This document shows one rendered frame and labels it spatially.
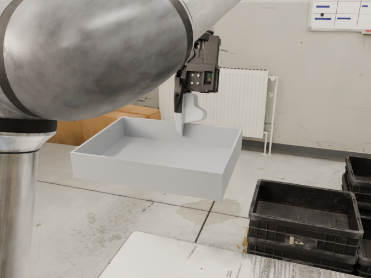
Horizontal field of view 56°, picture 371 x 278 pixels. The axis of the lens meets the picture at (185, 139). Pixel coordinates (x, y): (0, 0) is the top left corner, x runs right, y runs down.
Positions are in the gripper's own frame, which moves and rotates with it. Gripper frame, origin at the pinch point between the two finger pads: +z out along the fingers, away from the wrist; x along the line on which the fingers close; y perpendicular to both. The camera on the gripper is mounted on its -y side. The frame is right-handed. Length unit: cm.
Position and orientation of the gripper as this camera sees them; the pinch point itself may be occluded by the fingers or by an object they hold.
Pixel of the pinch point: (179, 129)
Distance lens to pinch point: 75.3
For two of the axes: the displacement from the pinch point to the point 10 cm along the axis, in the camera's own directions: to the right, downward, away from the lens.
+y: 9.7, 0.9, -2.3
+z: -0.7, 9.9, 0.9
